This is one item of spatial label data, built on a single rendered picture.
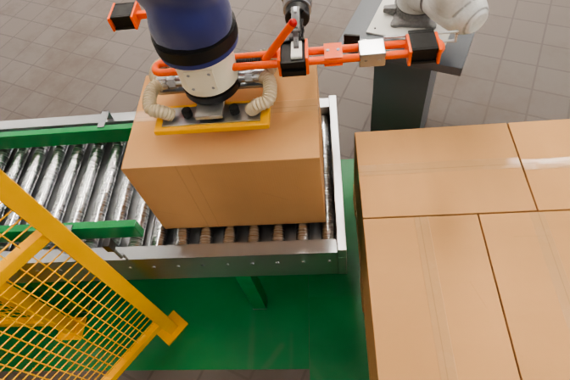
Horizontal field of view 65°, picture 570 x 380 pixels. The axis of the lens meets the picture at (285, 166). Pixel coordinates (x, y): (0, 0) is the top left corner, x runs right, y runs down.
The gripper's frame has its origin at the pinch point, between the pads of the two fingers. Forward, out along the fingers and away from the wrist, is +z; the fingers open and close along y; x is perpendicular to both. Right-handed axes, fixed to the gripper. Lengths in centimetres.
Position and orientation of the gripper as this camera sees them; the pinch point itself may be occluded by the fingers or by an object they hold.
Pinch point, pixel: (297, 56)
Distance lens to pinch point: 128.3
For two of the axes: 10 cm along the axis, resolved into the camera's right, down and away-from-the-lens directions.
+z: -0.2, 8.2, -5.7
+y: 1.2, 5.7, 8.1
